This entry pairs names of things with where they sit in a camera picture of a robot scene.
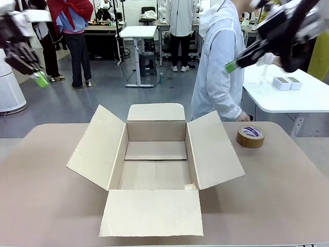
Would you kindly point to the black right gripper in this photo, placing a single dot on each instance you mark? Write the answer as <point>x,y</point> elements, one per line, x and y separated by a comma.
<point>277,28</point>

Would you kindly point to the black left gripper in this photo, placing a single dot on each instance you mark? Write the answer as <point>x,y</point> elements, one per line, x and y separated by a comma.
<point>7,28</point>

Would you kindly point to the brown packing tape roll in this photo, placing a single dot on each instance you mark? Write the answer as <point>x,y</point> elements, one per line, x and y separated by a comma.
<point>250,140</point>

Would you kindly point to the brown cardboard shipping box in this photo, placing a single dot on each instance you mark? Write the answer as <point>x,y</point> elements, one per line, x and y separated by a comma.
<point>154,213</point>

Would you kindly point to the person's right forearm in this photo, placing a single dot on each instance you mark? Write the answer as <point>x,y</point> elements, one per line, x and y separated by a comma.
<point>231,109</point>

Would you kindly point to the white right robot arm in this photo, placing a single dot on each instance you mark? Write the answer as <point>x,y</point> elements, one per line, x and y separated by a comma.
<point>312,23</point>

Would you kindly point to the person's left gloved hand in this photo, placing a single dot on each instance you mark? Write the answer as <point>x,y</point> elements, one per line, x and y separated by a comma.
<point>270,59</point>

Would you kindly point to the person's right gloved hand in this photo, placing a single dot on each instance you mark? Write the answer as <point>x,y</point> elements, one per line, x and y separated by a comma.
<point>242,117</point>

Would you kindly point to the white ribbed cylinder unit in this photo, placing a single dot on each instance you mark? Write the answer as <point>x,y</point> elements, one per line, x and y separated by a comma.
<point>10,90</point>

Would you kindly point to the person in white lab coat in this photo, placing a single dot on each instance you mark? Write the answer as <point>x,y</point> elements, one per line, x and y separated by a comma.
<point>218,64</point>

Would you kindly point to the white box with grey lid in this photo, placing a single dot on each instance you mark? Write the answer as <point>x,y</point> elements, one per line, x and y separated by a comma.
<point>281,83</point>
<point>296,82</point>

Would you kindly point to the white rounded side table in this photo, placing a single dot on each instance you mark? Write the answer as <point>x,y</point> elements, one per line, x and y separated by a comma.
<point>282,100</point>

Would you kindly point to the bystander with red cloth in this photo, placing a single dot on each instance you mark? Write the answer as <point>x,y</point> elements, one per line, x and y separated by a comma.
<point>77,38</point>

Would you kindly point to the yellow panel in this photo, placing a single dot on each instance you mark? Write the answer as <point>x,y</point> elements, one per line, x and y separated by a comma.
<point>318,59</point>

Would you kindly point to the bystander in white coat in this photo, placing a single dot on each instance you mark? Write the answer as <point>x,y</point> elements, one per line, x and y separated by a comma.
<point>180,20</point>

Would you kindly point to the dark workbench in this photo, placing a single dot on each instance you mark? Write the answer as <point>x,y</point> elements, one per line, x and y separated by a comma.
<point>102,38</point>

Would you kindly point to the teal bottle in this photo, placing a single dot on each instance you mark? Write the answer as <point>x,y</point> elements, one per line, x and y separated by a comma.
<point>161,78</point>

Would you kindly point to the black vertical pole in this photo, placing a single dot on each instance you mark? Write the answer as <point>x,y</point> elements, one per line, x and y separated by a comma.
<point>118,38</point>

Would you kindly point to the white humanoid robot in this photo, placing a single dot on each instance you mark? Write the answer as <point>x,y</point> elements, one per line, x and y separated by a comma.
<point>106,9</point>

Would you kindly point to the grey plastic stool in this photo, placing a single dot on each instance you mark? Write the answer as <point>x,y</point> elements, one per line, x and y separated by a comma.
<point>147,63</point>

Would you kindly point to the white height-adjustable desk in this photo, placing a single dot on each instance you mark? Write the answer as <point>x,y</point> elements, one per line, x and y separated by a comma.
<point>138,32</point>

